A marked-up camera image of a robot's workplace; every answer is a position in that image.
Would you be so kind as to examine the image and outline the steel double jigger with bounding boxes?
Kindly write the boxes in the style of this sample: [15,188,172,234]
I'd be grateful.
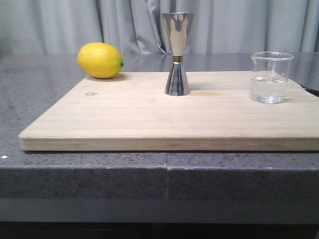
[162,12,193,96]

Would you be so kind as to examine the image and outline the glass beaker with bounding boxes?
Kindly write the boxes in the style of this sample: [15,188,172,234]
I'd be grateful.
[249,51,294,104]

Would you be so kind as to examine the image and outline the wooden cutting board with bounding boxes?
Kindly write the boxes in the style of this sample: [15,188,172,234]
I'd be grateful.
[19,71,319,151]

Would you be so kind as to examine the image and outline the yellow lemon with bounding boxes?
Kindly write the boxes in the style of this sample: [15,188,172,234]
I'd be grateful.
[77,42,124,79]

